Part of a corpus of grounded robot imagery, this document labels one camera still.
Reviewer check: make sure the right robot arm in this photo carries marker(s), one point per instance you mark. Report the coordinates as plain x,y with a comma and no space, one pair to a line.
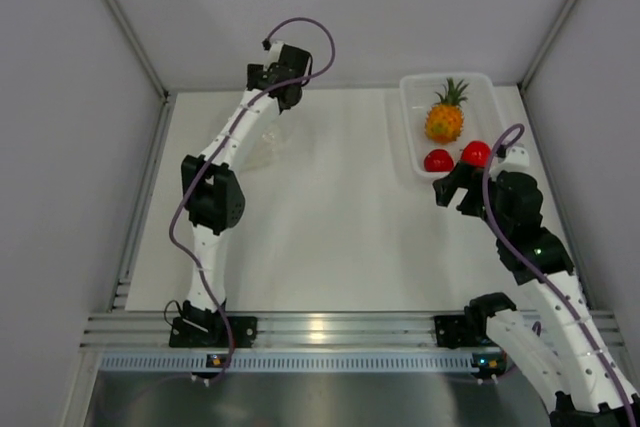
575,376

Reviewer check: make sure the white plastic basket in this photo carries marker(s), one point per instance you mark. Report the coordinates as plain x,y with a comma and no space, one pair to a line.
484,120

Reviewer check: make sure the clear zip top bag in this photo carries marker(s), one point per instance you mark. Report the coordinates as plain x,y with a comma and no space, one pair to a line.
278,141

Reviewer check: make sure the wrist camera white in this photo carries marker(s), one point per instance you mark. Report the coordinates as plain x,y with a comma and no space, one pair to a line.
273,50
516,159

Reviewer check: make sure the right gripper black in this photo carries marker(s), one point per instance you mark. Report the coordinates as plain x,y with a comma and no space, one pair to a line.
463,176

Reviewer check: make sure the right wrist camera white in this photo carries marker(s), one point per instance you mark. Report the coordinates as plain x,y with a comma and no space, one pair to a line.
516,159

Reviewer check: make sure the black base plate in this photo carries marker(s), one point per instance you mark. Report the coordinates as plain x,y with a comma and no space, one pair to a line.
454,331
235,331

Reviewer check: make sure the fake pineapple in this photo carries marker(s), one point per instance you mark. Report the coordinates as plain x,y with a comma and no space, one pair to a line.
444,122

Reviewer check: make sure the white slotted cable duct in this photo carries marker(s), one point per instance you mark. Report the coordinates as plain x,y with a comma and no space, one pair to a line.
281,362

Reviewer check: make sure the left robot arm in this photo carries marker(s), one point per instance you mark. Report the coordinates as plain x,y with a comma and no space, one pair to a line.
213,198

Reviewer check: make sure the aluminium mounting rail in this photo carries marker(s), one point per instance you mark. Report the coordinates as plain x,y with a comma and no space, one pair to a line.
277,330

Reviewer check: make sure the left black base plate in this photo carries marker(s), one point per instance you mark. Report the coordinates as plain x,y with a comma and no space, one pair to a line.
235,331

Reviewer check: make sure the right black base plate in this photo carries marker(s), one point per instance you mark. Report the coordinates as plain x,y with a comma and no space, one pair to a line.
454,331

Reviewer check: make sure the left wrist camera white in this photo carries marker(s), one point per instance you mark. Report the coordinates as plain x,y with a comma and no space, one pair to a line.
273,50

